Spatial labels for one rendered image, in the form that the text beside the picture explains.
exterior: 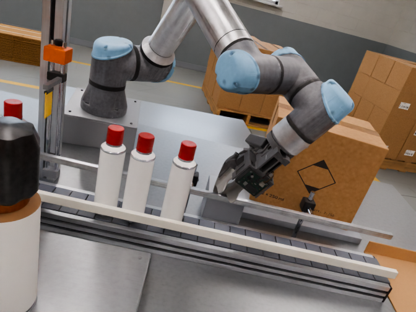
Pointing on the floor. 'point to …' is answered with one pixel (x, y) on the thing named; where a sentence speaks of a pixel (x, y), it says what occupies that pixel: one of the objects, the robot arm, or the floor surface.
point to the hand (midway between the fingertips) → (218, 191)
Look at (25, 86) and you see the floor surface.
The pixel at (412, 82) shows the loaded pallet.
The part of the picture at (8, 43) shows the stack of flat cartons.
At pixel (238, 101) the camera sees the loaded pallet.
